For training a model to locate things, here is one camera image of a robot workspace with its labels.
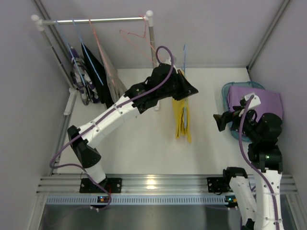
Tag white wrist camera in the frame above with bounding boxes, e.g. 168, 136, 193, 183
240, 92, 261, 110
164, 57, 177, 66

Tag pink wire hanger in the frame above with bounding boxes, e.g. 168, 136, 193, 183
89, 20, 117, 87
119, 14, 159, 69

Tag grey beige garment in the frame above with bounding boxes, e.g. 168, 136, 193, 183
97, 41, 127, 102

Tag black garment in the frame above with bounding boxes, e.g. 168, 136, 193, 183
82, 43, 113, 108

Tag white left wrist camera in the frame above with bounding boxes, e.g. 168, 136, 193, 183
164, 57, 177, 66

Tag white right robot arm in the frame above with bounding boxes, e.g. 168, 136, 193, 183
213, 110, 284, 230

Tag yellow garment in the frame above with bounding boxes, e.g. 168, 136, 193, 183
172, 98, 192, 143

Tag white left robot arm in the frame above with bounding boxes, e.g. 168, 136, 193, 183
67, 64, 199, 184

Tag aluminium mounting rail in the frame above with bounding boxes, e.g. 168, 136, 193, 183
35, 173, 298, 207

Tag purple trousers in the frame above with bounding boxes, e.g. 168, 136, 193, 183
226, 85, 283, 121

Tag white clothes rack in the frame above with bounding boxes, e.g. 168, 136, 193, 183
31, 11, 157, 116

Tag teal transparent plastic basin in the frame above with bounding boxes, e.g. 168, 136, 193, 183
221, 81, 265, 142

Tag purple white patterned garment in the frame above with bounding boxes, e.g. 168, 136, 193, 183
69, 46, 100, 105

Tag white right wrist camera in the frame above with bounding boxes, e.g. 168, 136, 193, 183
240, 92, 261, 110

